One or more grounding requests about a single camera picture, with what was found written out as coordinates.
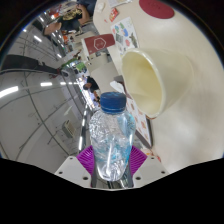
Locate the ceiling light group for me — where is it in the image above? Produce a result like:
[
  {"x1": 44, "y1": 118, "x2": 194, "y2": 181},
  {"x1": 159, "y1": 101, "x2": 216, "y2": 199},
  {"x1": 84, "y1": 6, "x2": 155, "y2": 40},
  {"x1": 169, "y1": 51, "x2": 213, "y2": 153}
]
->
[{"x1": 0, "y1": 14, "x2": 89, "y2": 153}]

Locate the red paper cup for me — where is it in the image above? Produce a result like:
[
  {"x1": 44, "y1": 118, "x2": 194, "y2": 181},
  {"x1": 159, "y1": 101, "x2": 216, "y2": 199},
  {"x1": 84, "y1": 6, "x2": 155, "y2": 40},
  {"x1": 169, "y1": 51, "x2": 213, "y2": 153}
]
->
[{"x1": 82, "y1": 33, "x2": 116, "y2": 56}]

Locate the clear-sleeved paper card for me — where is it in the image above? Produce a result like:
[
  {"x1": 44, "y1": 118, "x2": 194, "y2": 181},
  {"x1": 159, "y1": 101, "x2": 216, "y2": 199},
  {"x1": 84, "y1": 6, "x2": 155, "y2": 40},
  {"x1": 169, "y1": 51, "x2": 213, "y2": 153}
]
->
[{"x1": 107, "y1": 0, "x2": 133, "y2": 8}]

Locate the cream mug with brown handle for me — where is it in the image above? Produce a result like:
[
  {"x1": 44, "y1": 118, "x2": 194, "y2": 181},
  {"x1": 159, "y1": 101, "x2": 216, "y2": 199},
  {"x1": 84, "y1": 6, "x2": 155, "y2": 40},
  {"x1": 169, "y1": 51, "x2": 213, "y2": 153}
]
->
[{"x1": 120, "y1": 48, "x2": 195, "y2": 119}]

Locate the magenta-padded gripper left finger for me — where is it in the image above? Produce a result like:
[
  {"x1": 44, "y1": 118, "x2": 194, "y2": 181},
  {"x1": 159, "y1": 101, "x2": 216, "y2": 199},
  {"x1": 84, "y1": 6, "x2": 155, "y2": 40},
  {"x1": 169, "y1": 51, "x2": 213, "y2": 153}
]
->
[{"x1": 53, "y1": 144, "x2": 98, "y2": 189}]

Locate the flat round red coaster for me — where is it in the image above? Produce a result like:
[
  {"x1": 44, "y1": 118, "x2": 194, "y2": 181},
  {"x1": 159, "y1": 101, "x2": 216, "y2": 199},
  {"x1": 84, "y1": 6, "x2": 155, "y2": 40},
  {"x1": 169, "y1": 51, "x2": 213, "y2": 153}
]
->
[{"x1": 138, "y1": 0, "x2": 176, "y2": 20}]

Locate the crumpled white napkin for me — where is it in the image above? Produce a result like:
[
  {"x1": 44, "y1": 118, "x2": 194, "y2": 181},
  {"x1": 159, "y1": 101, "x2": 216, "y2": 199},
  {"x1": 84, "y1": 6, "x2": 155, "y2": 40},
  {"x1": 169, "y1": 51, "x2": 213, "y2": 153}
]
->
[{"x1": 109, "y1": 79, "x2": 125, "y2": 94}]

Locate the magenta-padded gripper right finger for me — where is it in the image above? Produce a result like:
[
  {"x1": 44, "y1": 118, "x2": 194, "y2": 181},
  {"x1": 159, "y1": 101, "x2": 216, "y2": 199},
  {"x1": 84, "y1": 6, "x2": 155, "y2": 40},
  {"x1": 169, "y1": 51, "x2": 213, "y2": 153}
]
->
[{"x1": 126, "y1": 144, "x2": 169, "y2": 189}]

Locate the clear blue-capped water bottle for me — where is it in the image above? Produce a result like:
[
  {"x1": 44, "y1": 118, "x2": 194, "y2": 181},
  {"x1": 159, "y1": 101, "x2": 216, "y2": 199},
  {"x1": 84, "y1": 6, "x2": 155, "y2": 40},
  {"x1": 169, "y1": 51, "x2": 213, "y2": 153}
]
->
[{"x1": 88, "y1": 91, "x2": 137, "y2": 183}]

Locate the small red snack packet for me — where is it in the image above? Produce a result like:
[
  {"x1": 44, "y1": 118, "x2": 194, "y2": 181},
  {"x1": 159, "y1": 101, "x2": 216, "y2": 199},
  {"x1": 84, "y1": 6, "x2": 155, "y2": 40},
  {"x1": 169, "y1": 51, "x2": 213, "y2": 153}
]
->
[{"x1": 109, "y1": 7, "x2": 120, "y2": 23}]

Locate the ceiling air conditioner unit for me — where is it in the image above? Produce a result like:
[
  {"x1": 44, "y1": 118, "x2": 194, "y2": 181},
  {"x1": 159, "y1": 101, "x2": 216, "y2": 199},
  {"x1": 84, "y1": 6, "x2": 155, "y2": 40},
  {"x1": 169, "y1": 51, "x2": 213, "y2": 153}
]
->
[{"x1": 61, "y1": 119, "x2": 78, "y2": 139}]

